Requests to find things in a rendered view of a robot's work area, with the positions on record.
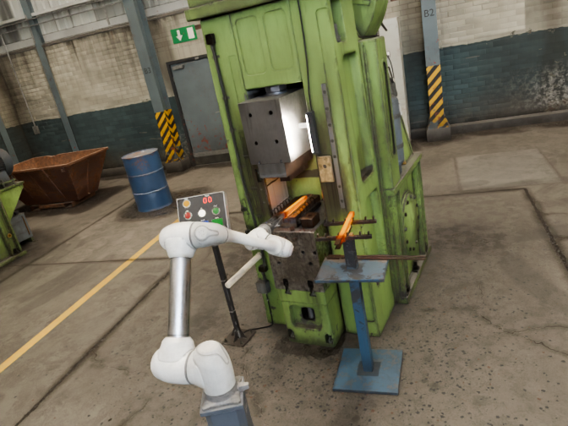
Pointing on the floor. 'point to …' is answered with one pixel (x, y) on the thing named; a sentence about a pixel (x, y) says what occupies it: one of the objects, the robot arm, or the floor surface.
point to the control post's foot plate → (238, 338)
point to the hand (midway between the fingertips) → (280, 216)
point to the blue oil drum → (147, 180)
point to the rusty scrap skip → (60, 178)
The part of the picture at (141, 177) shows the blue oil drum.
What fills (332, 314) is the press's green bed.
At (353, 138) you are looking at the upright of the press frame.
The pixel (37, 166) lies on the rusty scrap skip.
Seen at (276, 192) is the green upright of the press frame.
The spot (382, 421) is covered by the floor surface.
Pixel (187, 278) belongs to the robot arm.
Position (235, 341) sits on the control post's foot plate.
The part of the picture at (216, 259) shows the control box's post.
